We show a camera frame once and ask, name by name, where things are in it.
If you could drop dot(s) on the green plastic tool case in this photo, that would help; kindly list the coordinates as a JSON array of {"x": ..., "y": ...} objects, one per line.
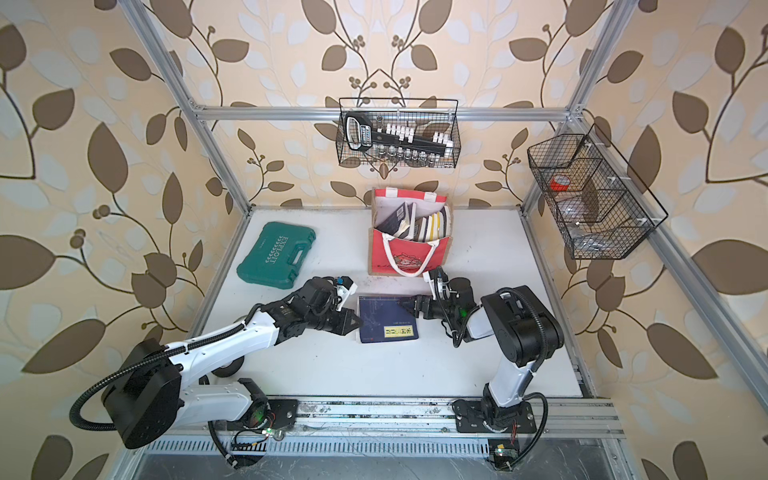
[{"x": 277, "y": 256}]

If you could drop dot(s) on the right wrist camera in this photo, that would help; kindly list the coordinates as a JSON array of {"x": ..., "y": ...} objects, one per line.
[{"x": 438, "y": 282}]

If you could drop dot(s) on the dark book large white characters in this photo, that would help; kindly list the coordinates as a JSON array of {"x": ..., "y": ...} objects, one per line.
[{"x": 396, "y": 222}]

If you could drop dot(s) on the navy book yellow label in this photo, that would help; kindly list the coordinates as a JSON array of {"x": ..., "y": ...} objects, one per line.
[{"x": 412, "y": 220}]

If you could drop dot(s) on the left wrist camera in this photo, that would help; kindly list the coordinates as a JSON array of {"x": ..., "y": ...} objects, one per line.
[{"x": 345, "y": 287}]

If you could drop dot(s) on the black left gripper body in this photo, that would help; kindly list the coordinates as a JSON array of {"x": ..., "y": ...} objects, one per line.
[{"x": 333, "y": 320}]

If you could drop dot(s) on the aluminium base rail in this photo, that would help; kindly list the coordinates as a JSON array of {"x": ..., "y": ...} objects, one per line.
[{"x": 407, "y": 426}]

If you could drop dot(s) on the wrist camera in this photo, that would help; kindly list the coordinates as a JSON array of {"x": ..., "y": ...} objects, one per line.
[
  {"x": 438, "y": 282},
  {"x": 345, "y": 287}
]

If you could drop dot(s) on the red and burlap canvas bag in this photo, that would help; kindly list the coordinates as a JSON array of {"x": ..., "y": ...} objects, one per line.
[{"x": 389, "y": 256}]

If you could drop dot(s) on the black tape roll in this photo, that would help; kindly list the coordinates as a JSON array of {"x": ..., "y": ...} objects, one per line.
[{"x": 230, "y": 369}]

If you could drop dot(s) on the black wire basket right wall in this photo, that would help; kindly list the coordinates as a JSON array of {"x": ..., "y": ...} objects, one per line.
[{"x": 608, "y": 210}]

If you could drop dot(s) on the socket wrench set in basket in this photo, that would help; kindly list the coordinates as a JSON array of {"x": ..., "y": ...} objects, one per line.
[{"x": 393, "y": 135}]

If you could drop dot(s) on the yellow cartoon man book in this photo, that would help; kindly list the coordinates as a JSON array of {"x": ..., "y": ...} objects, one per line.
[{"x": 434, "y": 226}]

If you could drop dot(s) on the black wire basket back wall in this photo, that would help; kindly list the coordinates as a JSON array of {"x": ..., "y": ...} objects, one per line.
[{"x": 430, "y": 109}]

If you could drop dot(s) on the black wire basket wall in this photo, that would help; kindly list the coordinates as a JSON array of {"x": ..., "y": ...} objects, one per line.
[
  {"x": 608, "y": 210},
  {"x": 430, "y": 109}
]

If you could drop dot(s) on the red tape roll in basket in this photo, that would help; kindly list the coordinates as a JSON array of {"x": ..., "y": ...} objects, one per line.
[{"x": 559, "y": 183}]

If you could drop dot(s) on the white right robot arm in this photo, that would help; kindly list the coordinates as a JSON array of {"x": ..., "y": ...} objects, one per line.
[{"x": 525, "y": 331}]

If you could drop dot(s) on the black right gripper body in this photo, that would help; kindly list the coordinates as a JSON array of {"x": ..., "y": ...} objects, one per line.
[{"x": 435, "y": 310}]

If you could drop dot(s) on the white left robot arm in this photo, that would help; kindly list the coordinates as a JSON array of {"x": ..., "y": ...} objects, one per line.
[{"x": 160, "y": 386}]

